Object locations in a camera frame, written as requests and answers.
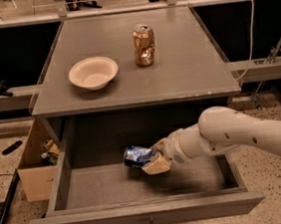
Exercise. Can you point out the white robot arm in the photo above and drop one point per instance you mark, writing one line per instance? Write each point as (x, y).
(218, 130)

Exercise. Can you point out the black marker on floor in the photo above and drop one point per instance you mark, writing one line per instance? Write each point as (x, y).
(12, 147)

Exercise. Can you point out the cardboard box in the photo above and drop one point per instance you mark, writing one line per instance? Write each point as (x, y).
(37, 176)

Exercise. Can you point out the crushed gold soda can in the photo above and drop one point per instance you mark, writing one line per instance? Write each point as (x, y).
(143, 37)

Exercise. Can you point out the items in cardboard box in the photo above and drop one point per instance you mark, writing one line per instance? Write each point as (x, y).
(50, 152)

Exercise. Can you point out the white bowl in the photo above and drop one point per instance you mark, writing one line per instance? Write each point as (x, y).
(94, 73)

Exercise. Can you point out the grey cabinet counter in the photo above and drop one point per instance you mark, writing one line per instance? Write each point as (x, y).
(186, 65)

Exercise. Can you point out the blue pepsi can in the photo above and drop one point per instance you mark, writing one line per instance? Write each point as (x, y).
(137, 156)

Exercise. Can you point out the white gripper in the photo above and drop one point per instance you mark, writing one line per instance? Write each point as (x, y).
(173, 151)

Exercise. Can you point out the grey open drawer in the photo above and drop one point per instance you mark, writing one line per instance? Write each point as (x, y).
(93, 186)

